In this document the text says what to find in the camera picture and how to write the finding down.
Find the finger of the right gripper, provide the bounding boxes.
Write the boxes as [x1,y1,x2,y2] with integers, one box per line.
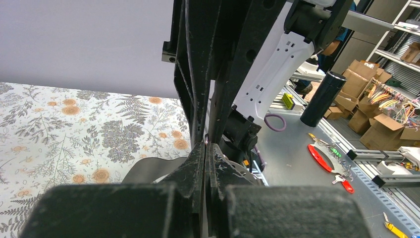
[173,0,230,144]
[209,0,286,143]

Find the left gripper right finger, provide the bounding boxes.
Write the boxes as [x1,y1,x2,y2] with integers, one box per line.
[205,144,371,238]

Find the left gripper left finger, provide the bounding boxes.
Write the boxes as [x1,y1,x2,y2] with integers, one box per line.
[21,143,206,238]

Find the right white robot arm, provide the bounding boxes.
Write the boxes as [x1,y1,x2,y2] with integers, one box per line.
[162,0,352,152]

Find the black cylinder bottle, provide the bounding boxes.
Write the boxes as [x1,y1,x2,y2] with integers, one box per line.
[300,71,347,127]

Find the red tagged key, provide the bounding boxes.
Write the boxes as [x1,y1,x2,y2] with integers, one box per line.
[332,175,355,194]

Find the floral table mat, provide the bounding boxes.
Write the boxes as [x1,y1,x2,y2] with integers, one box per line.
[0,82,191,238]

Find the yellow tagged key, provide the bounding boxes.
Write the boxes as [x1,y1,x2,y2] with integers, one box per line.
[383,212,408,238]

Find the cardboard boxes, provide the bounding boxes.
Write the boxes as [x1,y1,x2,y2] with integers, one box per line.
[324,59,420,150]

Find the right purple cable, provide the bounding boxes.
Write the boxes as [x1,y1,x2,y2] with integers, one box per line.
[253,113,287,170]

